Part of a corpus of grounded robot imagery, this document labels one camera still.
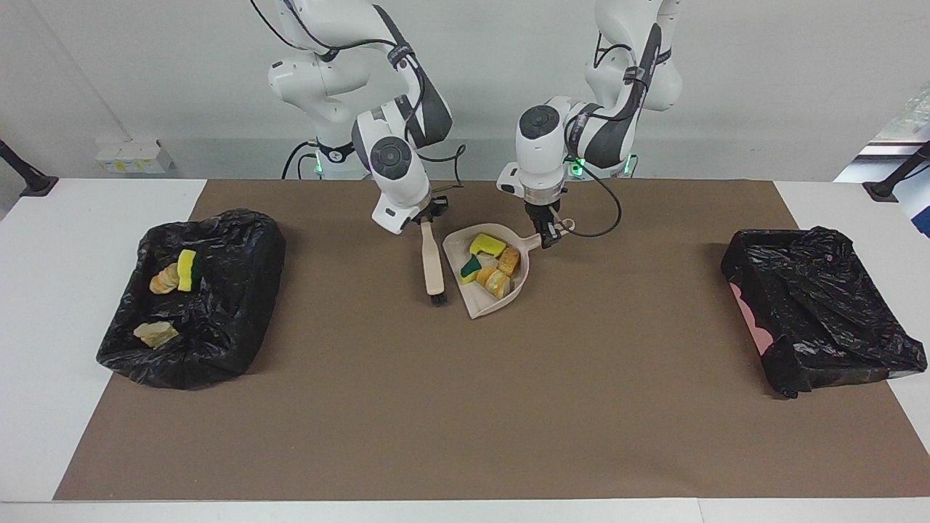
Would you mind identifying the beige hand brush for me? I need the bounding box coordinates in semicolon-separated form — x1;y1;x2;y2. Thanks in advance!
420;220;448;306

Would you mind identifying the yellow notched sponge piece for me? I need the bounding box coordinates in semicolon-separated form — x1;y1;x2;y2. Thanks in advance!
469;232;508;259

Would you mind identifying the orange striped croissant piece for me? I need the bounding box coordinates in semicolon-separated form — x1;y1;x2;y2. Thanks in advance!
476;267;512;299

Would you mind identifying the beige plastic dustpan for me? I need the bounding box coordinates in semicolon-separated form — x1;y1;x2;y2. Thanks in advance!
442;218;576;319

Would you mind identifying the large green yellow sponge piece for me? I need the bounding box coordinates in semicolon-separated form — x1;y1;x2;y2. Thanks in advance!
177;249;201;293

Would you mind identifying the golden croissant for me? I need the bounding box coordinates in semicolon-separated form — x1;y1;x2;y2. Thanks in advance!
150;261;181;295

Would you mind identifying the pale flaky bread piece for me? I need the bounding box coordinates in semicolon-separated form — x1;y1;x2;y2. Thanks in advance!
133;321;179;349

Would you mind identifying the black bag lined pink bin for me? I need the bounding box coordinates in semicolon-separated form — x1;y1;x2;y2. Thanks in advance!
721;226;929;399

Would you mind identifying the brown table mat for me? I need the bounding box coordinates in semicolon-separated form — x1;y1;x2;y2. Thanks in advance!
54;179;930;500

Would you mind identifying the black stand foot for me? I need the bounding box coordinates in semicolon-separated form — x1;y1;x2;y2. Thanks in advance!
863;142;930;202
0;139;59;197

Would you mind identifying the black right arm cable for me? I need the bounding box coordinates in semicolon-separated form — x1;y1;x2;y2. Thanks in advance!
251;0;466;211

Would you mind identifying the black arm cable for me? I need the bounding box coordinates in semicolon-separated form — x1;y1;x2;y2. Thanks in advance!
549;29;666;238
251;0;466;211

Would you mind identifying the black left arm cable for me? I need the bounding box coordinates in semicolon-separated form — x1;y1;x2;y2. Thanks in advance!
549;29;666;238

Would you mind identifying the black base cable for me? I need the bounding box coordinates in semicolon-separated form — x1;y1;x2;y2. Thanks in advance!
282;140;318;180

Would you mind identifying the white wall socket box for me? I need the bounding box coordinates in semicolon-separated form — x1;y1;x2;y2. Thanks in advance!
95;139;174;174

